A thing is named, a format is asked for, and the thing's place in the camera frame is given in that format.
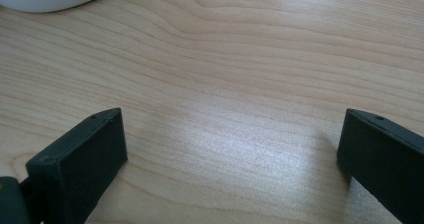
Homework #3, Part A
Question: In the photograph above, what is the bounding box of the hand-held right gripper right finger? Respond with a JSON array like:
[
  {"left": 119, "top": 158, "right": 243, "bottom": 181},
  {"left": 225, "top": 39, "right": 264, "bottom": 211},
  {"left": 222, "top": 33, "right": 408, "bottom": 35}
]
[{"left": 336, "top": 108, "right": 424, "bottom": 224}]

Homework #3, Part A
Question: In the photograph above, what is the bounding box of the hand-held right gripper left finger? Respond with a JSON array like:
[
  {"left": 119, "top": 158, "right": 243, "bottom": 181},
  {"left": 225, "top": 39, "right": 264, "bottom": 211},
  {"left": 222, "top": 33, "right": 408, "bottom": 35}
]
[{"left": 25, "top": 107, "right": 129, "bottom": 224}]

